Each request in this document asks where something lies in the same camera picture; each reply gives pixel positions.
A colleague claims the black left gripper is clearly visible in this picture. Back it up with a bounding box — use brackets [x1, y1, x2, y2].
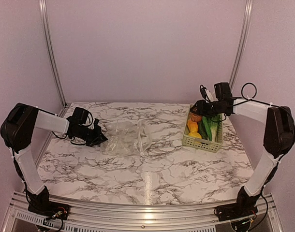
[74, 125, 108, 147]

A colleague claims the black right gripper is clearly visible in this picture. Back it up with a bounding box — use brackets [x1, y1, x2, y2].
[190, 100, 225, 118]

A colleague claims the yellow orange fake corn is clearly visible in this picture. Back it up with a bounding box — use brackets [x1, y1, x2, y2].
[187, 119, 199, 132]

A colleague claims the polka dot zip top bag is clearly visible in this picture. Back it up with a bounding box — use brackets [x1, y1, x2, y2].
[101, 120, 152, 157]

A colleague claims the yellow fake fruit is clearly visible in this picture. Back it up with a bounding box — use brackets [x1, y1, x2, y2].
[188, 132, 202, 139]

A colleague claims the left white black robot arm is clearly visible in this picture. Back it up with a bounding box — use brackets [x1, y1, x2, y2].
[0, 103, 108, 215]

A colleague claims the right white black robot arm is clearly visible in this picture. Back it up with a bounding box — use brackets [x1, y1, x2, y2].
[190, 82, 295, 220]

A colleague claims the pale green plastic basket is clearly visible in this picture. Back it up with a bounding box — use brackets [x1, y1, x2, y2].
[182, 111, 223, 153]

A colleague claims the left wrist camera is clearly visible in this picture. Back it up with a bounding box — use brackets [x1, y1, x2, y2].
[90, 118, 101, 130]

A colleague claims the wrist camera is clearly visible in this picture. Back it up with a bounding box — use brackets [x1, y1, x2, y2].
[90, 118, 101, 130]
[199, 85, 214, 102]

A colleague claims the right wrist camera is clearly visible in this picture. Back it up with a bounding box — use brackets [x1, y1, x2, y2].
[199, 85, 214, 102]

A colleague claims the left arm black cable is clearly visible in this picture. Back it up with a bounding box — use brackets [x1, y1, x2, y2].
[52, 112, 95, 146]

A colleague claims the front aluminium rail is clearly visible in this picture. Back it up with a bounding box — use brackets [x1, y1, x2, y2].
[1, 192, 284, 232]

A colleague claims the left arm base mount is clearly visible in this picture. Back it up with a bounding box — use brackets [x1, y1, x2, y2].
[28, 202, 70, 220]

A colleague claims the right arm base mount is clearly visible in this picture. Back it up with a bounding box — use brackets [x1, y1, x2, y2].
[214, 203, 258, 221]

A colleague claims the right aluminium frame post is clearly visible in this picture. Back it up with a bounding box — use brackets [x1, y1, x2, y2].
[229, 0, 253, 88]

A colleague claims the aluminium frame post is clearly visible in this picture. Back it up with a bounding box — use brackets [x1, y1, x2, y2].
[39, 0, 67, 107]
[229, 0, 253, 88]

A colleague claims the left aluminium frame post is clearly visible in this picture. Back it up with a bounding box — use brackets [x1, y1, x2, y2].
[39, 0, 67, 107]

